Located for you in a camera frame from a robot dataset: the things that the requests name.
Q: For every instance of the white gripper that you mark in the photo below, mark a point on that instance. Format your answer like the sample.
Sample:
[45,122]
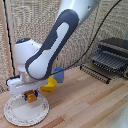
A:
[27,85]

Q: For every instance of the yellow bread loaf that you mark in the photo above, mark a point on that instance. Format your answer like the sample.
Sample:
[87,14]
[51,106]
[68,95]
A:
[31,97]

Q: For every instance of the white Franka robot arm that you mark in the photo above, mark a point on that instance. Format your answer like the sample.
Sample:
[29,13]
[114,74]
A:
[53,40]

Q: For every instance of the black dish rack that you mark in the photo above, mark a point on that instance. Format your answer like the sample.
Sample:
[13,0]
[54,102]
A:
[112,55]

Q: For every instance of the white floral plate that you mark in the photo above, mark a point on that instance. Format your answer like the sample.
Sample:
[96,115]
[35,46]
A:
[26,110]

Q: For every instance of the yellow bowl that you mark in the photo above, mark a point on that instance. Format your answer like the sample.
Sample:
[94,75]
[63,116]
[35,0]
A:
[50,86]

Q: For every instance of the blue cup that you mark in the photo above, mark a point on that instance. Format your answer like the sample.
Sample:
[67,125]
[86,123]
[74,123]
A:
[60,74]

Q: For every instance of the black oven rack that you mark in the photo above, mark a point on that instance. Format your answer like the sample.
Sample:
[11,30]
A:
[95,73]

